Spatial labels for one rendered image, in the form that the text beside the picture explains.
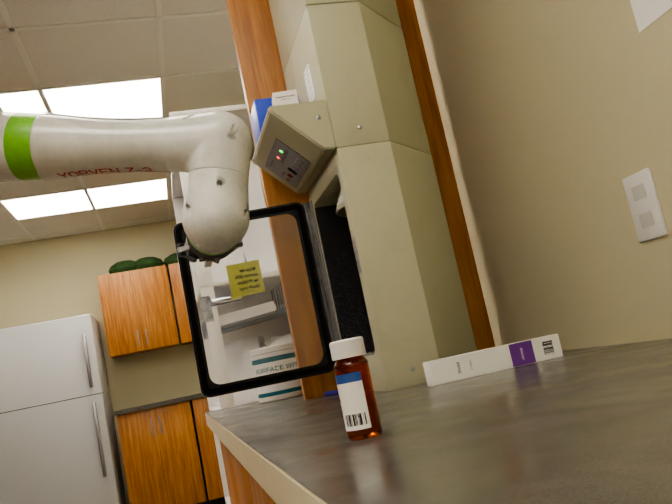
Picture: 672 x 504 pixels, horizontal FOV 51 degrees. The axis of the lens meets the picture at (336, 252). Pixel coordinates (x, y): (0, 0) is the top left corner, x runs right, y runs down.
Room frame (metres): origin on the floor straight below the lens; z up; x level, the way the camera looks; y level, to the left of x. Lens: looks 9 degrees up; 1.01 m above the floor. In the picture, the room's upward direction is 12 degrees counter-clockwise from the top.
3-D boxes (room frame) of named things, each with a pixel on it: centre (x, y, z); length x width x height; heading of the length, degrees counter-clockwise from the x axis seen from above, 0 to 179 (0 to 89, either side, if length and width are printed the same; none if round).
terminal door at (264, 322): (1.60, 0.20, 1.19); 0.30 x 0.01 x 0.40; 97
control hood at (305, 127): (1.47, 0.05, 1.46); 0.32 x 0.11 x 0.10; 14
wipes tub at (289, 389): (2.03, 0.23, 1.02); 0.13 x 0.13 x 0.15
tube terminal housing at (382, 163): (1.51, -0.12, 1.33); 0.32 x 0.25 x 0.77; 14
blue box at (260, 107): (1.54, 0.07, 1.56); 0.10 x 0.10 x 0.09; 14
